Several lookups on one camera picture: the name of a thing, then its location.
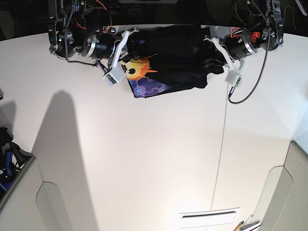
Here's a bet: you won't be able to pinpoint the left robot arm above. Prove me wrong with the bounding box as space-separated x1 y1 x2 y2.
204 0 284 72

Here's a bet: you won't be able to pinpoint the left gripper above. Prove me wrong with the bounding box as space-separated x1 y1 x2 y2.
204 32 260 67

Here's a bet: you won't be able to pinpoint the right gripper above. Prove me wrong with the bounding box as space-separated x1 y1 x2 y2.
88 27 139 72

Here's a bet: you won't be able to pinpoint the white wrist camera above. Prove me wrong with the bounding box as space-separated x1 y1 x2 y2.
225 69 242 88
103 68 125 87

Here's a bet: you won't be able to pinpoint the tools at bottom edge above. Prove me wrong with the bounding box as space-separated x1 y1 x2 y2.
234 215 261 231

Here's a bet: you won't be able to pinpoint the black T-shirt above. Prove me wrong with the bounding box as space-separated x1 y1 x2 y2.
118 25 226 98

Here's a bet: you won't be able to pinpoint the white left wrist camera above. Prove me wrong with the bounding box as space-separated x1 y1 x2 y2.
225 69 242 88

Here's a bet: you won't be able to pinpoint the braided grey cable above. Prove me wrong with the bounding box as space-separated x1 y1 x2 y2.
228 0 272 104

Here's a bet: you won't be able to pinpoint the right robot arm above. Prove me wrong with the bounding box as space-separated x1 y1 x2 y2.
48 0 124 72

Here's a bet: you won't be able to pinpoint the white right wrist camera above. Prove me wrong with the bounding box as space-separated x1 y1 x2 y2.
103 68 125 87

